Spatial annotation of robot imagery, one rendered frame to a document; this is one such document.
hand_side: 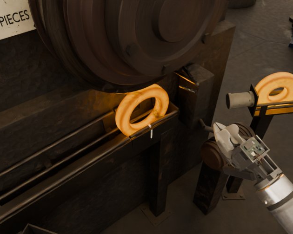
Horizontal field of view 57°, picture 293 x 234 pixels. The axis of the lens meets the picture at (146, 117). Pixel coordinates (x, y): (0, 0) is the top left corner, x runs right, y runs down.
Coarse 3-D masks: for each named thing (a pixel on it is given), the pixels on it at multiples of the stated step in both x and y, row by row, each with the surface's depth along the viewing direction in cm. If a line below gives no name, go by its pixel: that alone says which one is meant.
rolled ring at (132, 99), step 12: (156, 84) 83; (132, 96) 78; (144, 96) 79; (156, 96) 82; (120, 108) 79; (132, 108) 79; (156, 108) 90; (120, 120) 79; (144, 120) 91; (132, 132) 86
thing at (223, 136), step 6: (216, 126) 80; (216, 132) 78; (222, 132) 76; (228, 132) 74; (216, 138) 78; (222, 138) 77; (228, 138) 75; (222, 144) 77; (228, 144) 76; (228, 150) 76
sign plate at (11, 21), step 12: (0, 0) 52; (12, 0) 53; (24, 0) 55; (0, 12) 53; (12, 12) 55; (24, 12) 56; (0, 24) 55; (12, 24) 56; (24, 24) 57; (0, 36) 56
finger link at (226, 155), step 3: (219, 141) 77; (219, 144) 77; (219, 147) 77; (222, 147) 77; (219, 150) 77; (222, 150) 76; (225, 150) 76; (222, 153) 76; (225, 153) 76; (228, 153) 76; (222, 156) 76; (225, 156) 75; (228, 156) 75; (225, 159) 76; (228, 159) 75; (228, 162) 76; (231, 162) 75
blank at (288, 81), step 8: (280, 72) 94; (264, 80) 96; (272, 80) 93; (280, 80) 93; (288, 80) 94; (256, 88) 98; (264, 88) 96; (272, 88) 96; (288, 88) 96; (264, 96) 98; (272, 96) 102; (280, 96) 101; (288, 96) 99; (280, 104) 102
